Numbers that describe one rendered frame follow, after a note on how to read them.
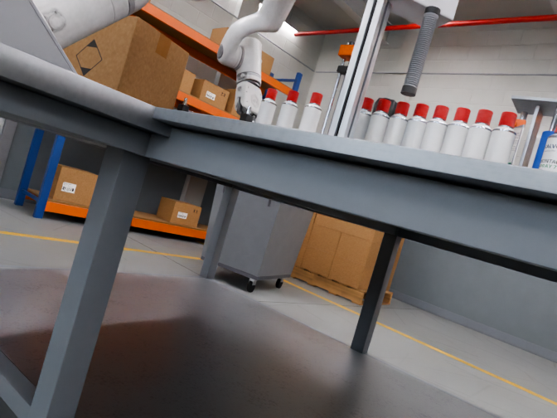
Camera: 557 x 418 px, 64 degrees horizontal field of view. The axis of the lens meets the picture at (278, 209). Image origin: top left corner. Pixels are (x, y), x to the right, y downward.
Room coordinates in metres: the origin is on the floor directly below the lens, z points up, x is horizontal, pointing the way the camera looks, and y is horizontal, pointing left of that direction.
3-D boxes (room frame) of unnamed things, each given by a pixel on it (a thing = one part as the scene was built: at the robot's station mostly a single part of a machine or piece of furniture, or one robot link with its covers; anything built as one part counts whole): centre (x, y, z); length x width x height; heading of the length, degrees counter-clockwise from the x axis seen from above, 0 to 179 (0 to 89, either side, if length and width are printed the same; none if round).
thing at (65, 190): (5.24, 1.36, 1.26); 2.77 x 0.60 x 2.51; 137
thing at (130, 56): (1.41, 0.60, 0.99); 0.30 x 0.24 x 0.27; 65
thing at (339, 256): (5.15, -0.80, 0.70); 1.20 x 0.83 x 1.39; 53
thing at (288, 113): (1.41, 0.06, 0.98); 0.05 x 0.05 x 0.20
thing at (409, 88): (1.08, -0.22, 1.18); 0.04 x 0.04 x 0.21
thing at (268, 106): (1.46, 0.13, 0.98); 0.05 x 0.05 x 0.20
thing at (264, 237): (3.90, 0.12, 0.48); 0.89 x 0.63 x 0.96; 156
